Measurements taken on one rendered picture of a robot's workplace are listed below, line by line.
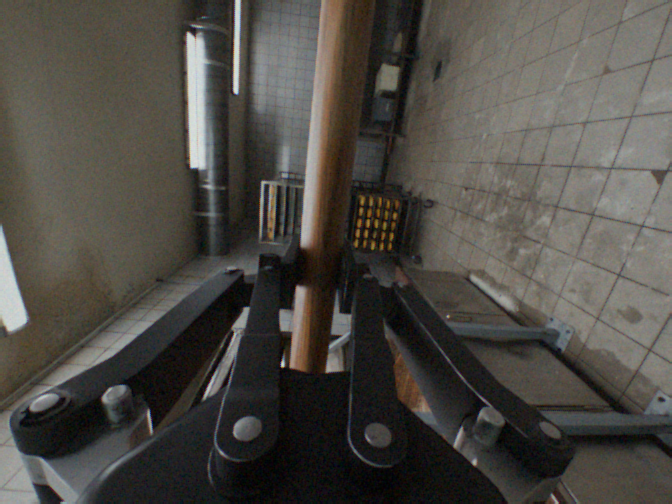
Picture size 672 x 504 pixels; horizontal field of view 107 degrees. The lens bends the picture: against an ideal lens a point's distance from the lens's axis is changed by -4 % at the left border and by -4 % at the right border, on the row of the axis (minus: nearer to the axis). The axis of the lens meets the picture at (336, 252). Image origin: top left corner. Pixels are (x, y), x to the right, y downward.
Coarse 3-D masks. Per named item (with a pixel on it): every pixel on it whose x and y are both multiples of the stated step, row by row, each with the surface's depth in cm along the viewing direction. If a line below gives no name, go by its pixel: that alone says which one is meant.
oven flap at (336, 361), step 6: (330, 342) 192; (342, 348) 180; (330, 354) 180; (336, 354) 179; (342, 354) 174; (330, 360) 175; (336, 360) 173; (342, 360) 169; (330, 366) 170; (336, 366) 168; (342, 366) 167
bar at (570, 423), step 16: (560, 320) 124; (496, 336) 121; (512, 336) 121; (528, 336) 122; (544, 336) 122; (560, 336) 122; (560, 352) 121; (656, 400) 84; (432, 416) 72; (560, 416) 76; (576, 416) 77; (592, 416) 77; (608, 416) 78; (624, 416) 78; (640, 416) 79; (656, 416) 79; (576, 432) 75; (592, 432) 75; (608, 432) 76; (624, 432) 76; (640, 432) 77; (656, 432) 77
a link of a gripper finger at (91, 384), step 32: (224, 288) 12; (160, 320) 9; (192, 320) 9; (224, 320) 12; (128, 352) 7; (160, 352) 8; (192, 352) 10; (64, 384) 6; (96, 384) 6; (128, 384) 7; (160, 384) 8; (32, 416) 5; (64, 416) 5; (96, 416) 6; (160, 416) 8; (32, 448) 5
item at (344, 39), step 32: (352, 0) 13; (320, 32) 14; (352, 32) 14; (320, 64) 15; (352, 64) 14; (320, 96) 15; (352, 96) 15; (320, 128) 15; (352, 128) 16; (320, 160) 16; (352, 160) 16; (320, 192) 16; (320, 224) 17; (320, 256) 17; (320, 288) 18; (320, 320) 19; (320, 352) 20
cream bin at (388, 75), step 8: (384, 64) 379; (384, 72) 382; (392, 72) 383; (376, 80) 427; (384, 80) 386; (392, 80) 386; (376, 88) 431; (384, 88) 389; (392, 88) 390; (376, 96) 426; (384, 96) 424
